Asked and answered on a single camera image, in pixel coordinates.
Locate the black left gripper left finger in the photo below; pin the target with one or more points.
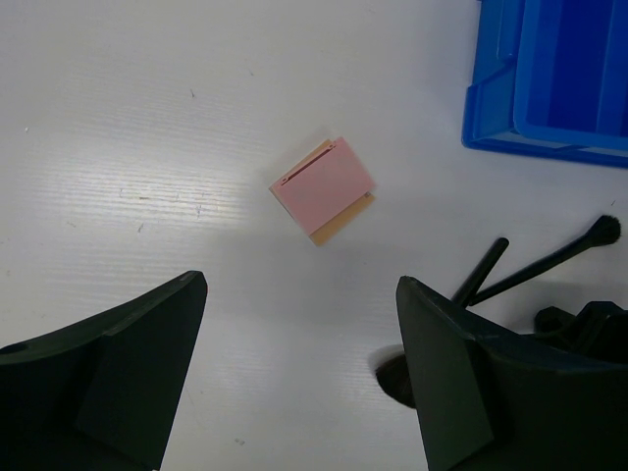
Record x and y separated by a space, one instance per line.
102 393

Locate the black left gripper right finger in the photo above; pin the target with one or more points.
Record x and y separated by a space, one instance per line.
490 399

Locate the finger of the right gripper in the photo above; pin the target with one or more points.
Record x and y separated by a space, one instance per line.
598 331

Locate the slim black makeup brush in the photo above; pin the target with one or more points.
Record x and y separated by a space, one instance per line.
606 230

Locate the blue plastic organizer bin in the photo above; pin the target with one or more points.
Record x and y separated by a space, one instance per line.
550 81

